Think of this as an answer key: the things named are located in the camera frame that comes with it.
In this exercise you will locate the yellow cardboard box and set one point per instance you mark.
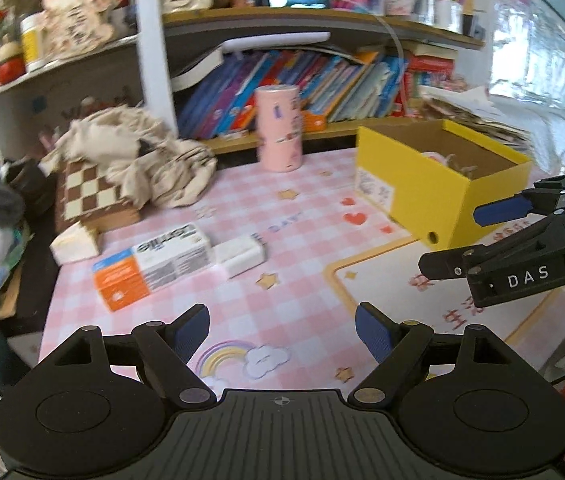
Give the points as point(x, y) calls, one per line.
point(427, 195)

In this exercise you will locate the wooden chessboard box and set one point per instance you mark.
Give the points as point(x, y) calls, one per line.
point(87, 195)

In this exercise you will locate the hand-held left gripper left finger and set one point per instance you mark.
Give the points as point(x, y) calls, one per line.
point(190, 332)

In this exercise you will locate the beige printed cloth bag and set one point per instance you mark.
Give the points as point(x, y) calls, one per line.
point(127, 130)

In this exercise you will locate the white rectangular block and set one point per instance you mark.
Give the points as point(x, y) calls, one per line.
point(240, 255)

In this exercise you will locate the white light bar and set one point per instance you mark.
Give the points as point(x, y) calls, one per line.
point(277, 41)

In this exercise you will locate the orange white carton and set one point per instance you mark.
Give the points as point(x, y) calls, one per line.
point(152, 265)
point(315, 121)

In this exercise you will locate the pink checked table mat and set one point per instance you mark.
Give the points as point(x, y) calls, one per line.
point(282, 310)

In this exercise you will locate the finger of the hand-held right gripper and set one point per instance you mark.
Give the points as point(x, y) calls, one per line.
point(502, 210)
point(522, 240)

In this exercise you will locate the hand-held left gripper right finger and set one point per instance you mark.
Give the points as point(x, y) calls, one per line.
point(373, 332)

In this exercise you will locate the white jar yellow label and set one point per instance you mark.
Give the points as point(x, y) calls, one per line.
point(32, 42)

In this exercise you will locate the row of colourful books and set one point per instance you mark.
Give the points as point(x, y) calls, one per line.
point(322, 85)

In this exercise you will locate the stack of loose papers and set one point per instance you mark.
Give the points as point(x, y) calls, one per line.
point(477, 115)

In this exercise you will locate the pink patterned roll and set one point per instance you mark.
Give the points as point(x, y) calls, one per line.
point(277, 130)

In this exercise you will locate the wooden bookshelf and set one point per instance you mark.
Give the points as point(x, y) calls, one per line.
point(242, 16)

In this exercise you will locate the pink white plush toy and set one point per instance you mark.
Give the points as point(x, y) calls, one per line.
point(75, 15)

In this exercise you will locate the red white figurine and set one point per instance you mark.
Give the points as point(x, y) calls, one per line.
point(8, 62)

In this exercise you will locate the white wedge block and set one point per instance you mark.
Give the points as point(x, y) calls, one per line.
point(75, 246)

